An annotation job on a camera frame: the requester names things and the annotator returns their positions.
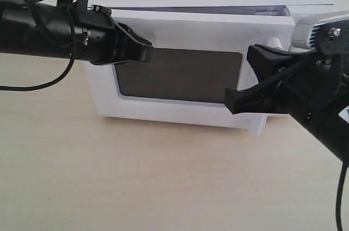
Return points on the upper white power knob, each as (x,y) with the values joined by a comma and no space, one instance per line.
(274,42)

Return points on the white Midea microwave oven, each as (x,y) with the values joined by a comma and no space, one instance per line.
(218,5)

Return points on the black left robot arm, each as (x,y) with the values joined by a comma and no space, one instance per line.
(45,32)

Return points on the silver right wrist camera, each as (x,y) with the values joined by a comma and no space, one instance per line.
(325,33)

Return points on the white microwave door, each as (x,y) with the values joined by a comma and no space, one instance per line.
(196,57)

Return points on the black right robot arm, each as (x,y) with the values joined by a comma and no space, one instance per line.
(328,127)

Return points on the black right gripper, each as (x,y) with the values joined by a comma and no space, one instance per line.
(308,90)

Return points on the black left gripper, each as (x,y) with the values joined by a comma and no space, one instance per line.
(102,41)

